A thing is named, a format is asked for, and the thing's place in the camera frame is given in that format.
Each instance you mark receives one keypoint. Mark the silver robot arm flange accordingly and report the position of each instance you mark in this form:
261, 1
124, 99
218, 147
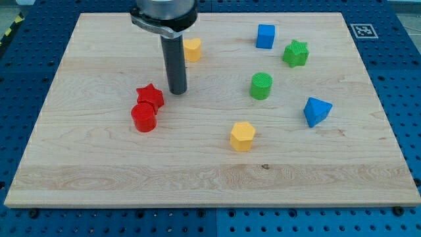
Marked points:
168, 18

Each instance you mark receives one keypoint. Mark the yellow hexagon block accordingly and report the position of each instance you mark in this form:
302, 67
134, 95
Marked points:
241, 136

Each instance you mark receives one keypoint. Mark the green cylinder block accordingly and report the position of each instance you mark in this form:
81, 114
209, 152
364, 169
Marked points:
261, 84

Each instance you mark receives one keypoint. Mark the red cylinder block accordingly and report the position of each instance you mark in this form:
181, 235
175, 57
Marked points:
143, 116

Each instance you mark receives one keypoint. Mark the red star block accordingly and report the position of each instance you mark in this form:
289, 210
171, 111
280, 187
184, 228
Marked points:
149, 94

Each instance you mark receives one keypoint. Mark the light wooden board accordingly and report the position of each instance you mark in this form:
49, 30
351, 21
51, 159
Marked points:
85, 151

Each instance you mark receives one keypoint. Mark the yellow heart block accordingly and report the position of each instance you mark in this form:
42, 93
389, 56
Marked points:
192, 49

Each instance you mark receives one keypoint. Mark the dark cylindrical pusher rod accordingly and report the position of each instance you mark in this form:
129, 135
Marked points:
173, 53

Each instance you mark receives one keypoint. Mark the blue cube block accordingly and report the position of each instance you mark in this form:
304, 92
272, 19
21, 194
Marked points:
265, 36

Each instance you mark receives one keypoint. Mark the blue triangular prism block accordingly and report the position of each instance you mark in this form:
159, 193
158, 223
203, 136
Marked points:
316, 111

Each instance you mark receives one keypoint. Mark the green star block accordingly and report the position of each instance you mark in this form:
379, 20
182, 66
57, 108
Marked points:
296, 53

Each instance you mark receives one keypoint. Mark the black white fiducial marker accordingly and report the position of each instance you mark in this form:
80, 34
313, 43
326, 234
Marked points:
364, 31

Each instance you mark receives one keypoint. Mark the yellow black hazard tape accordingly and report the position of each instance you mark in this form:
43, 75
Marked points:
12, 30

